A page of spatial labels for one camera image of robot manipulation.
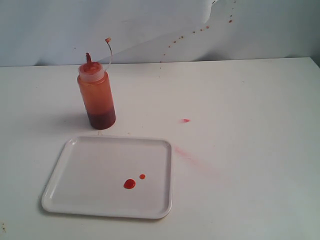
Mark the red sauce drops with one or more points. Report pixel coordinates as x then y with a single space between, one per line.
129 184

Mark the white rectangular plastic tray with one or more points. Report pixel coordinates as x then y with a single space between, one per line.
90 172

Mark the red sauce squeeze bottle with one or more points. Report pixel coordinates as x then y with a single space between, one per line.
94 85

